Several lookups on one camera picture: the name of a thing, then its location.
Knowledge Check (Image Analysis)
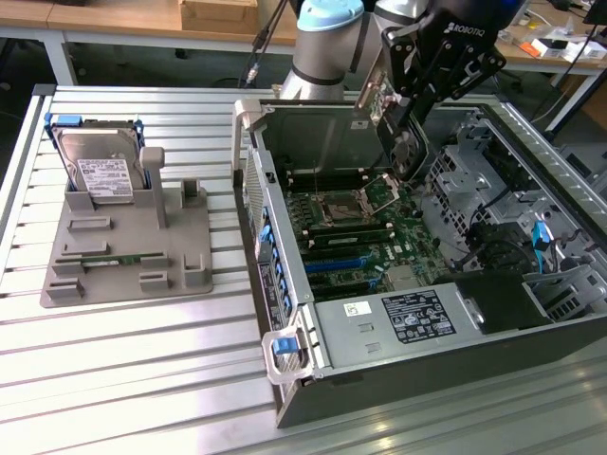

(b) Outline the grey power supply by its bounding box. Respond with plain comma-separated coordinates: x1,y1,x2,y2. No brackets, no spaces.
312,282,486,371

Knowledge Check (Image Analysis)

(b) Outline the RAM stick with long label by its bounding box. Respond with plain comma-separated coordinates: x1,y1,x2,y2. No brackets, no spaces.
315,231,388,248

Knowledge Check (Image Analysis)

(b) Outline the Nvidia Quadro graphics card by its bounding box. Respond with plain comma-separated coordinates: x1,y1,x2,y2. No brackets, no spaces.
354,56,432,182

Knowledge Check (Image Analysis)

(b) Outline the hard disk drive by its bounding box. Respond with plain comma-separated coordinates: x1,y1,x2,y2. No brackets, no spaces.
42,112,152,193

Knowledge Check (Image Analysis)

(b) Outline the black expansion slot blue latch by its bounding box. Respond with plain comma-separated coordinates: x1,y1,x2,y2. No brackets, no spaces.
308,276,376,292

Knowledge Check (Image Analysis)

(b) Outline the silver disk bay cage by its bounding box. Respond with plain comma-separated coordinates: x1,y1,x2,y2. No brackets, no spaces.
424,116,607,323

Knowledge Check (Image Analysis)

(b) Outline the light grey corner bracket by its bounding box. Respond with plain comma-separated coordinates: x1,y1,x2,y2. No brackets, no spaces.
231,99,265,173
262,330,315,386

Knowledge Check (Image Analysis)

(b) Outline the wooden desk white frame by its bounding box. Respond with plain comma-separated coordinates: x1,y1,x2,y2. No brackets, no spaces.
492,0,607,134
0,0,300,86

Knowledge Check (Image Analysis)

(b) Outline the open grey PC case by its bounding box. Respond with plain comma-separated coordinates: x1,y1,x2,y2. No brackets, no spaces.
231,97,607,430

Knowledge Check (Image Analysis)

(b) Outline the grey parts rack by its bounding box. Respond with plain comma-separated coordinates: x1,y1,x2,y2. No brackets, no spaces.
38,145,214,309

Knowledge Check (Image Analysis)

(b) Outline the black RAM slot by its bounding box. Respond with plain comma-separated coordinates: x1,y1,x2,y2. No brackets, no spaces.
289,180,369,191
287,165,364,174
305,226,390,237
303,221,388,232
307,230,393,244
308,234,396,250
288,174,367,186
287,170,365,180

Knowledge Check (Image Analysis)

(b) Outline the blue flat wire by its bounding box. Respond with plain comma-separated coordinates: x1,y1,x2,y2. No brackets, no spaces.
530,220,547,275

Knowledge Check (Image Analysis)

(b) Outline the green RAM stick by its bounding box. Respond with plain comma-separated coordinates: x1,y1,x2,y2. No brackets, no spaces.
80,252,146,267

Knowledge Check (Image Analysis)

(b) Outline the green Dell motherboard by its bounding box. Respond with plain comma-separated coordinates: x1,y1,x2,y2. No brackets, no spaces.
279,165,451,304

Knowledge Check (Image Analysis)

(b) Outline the black plastic shroud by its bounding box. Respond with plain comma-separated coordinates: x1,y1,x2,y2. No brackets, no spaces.
433,272,555,336

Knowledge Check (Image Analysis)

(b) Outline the silver socket cover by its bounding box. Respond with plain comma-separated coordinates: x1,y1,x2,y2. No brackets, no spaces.
359,173,405,209

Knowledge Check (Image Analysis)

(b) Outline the black cable bundle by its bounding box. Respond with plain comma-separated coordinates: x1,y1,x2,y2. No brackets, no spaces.
454,222,540,281

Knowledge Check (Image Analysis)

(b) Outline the white box orange side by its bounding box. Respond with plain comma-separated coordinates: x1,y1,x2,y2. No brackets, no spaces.
521,37,570,61

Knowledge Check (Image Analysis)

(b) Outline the silver finned heatsink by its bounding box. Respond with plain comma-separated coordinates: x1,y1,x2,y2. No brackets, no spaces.
386,266,423,291

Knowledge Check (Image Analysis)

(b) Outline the black monitor stand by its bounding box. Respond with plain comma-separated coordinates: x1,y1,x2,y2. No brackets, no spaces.
581,0,607,26

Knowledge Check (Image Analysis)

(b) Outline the cardboard box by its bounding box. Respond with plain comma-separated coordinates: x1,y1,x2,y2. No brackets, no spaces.
178,0,260,32

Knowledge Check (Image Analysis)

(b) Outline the CPU socket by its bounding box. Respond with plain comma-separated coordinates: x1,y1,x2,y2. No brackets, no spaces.
320,191,376,227

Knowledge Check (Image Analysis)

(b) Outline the silver hard disk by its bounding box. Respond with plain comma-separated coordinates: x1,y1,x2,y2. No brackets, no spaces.
55,123,138,206

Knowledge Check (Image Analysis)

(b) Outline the long black expansion slot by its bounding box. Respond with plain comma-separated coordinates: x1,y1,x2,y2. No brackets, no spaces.
312,285,372,301
302,249,366,264

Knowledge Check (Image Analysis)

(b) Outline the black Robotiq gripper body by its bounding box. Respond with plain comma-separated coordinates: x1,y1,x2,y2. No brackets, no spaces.
416,0,528,48

